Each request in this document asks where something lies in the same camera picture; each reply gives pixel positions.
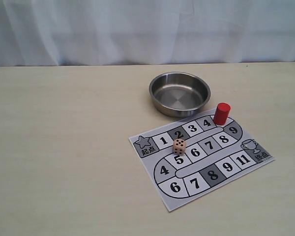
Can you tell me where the beige wooden die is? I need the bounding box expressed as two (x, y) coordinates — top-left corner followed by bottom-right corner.
(173, 139), (186, 155)

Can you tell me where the red cylinder game piece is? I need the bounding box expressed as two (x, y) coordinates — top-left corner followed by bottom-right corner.
(213, 102), (231, 125)

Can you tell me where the round stainless steel bowl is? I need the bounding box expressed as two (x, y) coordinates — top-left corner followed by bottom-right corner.
(148, 72), (211, 118)

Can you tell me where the printed paper game board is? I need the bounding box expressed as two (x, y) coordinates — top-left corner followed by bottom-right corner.
(129, 109), (274, 211)

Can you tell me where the white backdrop curtain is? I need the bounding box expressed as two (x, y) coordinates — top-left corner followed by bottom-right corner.
(0, 0), (295, 66)

